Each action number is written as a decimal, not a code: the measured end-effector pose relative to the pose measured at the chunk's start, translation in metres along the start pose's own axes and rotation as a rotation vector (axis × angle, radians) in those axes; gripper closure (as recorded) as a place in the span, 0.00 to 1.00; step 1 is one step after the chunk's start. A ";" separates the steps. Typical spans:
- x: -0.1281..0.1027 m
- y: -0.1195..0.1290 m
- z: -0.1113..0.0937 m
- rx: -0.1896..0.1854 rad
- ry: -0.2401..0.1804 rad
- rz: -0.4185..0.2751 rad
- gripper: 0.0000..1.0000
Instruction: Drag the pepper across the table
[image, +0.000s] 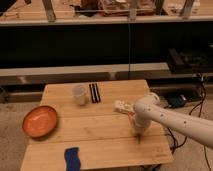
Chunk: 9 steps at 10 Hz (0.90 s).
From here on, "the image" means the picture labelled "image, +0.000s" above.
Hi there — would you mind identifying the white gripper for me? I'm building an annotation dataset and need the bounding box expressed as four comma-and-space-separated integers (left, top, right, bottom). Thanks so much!
133, 115, 151, 137

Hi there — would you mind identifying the wooden table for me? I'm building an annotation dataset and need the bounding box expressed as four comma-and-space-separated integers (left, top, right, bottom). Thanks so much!
21, 80, 173, 171

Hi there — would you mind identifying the orange pepper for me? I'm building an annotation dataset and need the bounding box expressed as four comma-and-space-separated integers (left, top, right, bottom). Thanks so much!
127, 114, 134, 123

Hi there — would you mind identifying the black striped rectangular object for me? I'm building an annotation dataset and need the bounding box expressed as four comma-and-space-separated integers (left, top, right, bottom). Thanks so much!
89, 83, 101, 103

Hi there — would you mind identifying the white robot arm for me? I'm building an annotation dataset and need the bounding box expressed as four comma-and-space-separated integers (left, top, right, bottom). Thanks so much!
114, 92, 213, 149

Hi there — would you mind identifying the metal shelf rack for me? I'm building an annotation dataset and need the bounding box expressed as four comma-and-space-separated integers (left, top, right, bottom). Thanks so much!
0, 0, 213, 86

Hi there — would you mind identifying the blue sponge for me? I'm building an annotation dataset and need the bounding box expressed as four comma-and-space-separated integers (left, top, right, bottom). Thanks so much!
64, 147, 81, 171

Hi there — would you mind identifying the black box on shelf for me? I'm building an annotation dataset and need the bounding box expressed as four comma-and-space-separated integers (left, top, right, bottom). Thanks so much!
167, 48, 213, 74

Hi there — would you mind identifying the black power adapter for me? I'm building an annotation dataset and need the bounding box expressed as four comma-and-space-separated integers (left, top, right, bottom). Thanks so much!
166, 96, 186, 108

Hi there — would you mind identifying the clear plastic cup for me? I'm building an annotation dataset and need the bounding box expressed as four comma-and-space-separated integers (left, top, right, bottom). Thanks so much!
72, 85, 87, 105

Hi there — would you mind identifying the black cable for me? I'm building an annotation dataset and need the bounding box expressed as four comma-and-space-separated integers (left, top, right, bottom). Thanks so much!
164, 74, 213, 171

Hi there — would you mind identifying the orange bowl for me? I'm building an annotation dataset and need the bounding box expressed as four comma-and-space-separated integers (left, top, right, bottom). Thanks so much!
22, 106, 58, 138

